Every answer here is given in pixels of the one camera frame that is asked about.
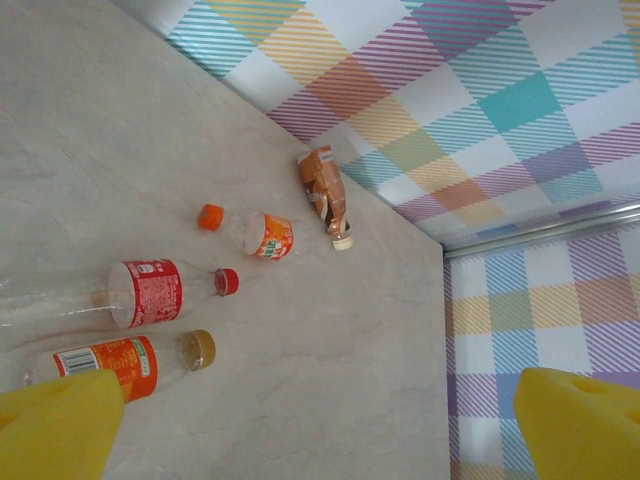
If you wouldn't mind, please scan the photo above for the right aluminium frame post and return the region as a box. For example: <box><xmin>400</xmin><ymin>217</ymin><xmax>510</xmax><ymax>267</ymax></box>
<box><xmin>442</xmin><ymin>202</ymin><xmax>640</xmax><ymax>261</ymax></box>

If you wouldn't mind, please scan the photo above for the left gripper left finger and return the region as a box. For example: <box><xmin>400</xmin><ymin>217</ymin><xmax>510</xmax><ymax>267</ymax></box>
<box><xmin>0</xmin><ymin>368</ymin><xmax>125</xmax><ymax>480</ymax></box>

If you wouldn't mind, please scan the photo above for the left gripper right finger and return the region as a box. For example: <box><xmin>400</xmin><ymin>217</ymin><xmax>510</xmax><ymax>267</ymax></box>
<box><xmin>514</xmin><ymin>367</ymin><xmax>640</xmax><ymax>480</ymax></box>

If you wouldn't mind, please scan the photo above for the orange label bottle brown cap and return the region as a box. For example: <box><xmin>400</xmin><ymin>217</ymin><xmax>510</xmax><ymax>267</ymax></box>
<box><xmin>22</xmin><ymin>328</ymin><xmax>218</xmax><ymax>406</ymax></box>

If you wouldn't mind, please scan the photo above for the red label clear bottle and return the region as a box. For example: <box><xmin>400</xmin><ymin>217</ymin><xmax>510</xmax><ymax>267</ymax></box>
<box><xmin>0</xmin><ymin>258</ymin><xmax>241</xmax><ymax>335</ymax></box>

